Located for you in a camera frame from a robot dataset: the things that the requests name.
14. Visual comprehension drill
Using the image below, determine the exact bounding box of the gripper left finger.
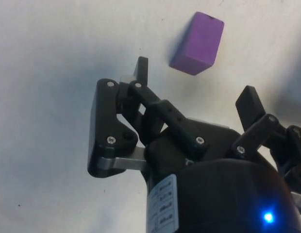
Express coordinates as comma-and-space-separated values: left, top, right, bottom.
87, 56, 211, 180

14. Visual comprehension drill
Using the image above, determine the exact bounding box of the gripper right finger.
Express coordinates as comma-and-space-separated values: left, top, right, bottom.
229, 85, 301, 182

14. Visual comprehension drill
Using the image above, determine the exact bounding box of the purple triangular block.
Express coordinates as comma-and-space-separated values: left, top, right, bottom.
169, 11, 225, 76

